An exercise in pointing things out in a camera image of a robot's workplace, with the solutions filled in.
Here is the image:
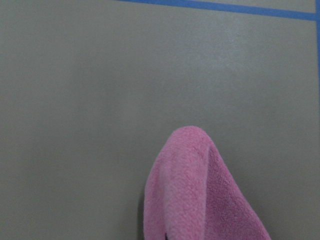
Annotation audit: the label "pink fleece cloth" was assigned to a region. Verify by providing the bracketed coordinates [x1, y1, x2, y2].
[143, 126, 270, 240]

